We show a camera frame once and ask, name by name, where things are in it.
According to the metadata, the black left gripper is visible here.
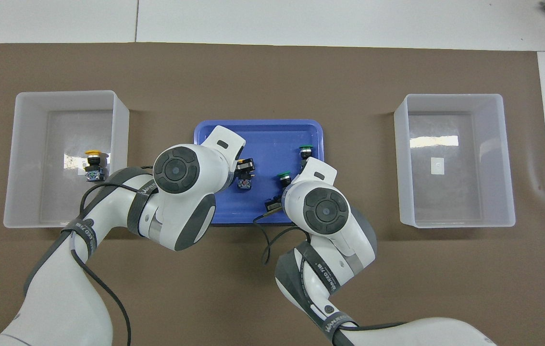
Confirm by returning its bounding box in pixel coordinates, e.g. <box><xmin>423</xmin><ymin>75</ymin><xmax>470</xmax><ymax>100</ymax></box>
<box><xmin>231</xmin><ymin>157</ymin><xmax>257</xmax><ymax>183</ymax></box>

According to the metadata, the yellow push button switch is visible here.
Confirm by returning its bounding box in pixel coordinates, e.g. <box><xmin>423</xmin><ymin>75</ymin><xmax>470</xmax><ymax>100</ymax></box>
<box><xmin>84</xmin><ymin>149</ymin><xmax>106</xmax><ymax>183</ymax></box>
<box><xmin>237</xmin><ymin>160</ymin><xmax>253</xmax><ymax>191</ymax></box>

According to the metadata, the blue plastic tray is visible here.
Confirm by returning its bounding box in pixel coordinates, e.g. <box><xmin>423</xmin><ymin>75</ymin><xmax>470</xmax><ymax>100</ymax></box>
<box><xmin>192</xmin><ymin>119</ymin><xmax>326</xmax><ymax>225</ymax></box>

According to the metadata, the brown table mat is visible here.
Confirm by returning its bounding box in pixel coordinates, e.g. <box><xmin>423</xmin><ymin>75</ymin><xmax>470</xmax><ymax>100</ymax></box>
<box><xmin>0</xmin><ymin>42</ymin><xmax>545</xmax><ymax>346</ymax></box>

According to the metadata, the translucent white plastic box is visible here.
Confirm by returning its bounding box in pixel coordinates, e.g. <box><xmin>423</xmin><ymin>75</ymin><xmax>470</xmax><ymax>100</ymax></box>
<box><xmin>3</xmin><ymin>90</ymin><xmax>130</xmax><ymax>229</ymax></box>
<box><xmin>394</xmin><ymin>93</ymin><xmax>516</xmax><ymax>229</ymax></box>

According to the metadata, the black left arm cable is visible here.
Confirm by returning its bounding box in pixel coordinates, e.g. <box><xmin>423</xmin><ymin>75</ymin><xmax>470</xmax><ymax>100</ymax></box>
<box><xmin>71</xmin><ymin>166</ymin><xmax>158</xmax><ymax>346</ymax></box>

